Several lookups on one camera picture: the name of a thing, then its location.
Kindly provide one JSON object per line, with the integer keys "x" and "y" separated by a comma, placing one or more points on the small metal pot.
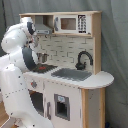
{"x": 42, "y": 57}

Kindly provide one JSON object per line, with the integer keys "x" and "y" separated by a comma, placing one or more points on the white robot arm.
{"x": 19, "y": 58}

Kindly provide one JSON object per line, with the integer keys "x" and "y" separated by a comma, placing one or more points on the wooden toy kitchen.
{"x": 74, "y": 91}

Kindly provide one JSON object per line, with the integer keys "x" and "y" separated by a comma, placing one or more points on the grey toy sink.
{"x": 72, "y": 74}

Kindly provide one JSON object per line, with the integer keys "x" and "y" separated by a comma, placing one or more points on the black toy faucet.
{"x": 82, "y": 57}

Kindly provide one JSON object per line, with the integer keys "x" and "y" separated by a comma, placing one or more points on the black stovetop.
{"x": 43, "y": 68}

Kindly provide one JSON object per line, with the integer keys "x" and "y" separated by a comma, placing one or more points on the right stove knob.
{"x": 33, "y": 84}

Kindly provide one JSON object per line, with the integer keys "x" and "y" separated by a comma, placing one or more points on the toy microwave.
{"x": 73, "y": 24}

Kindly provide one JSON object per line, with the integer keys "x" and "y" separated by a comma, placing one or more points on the grey range hood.
{"x": 42, "y": 26}

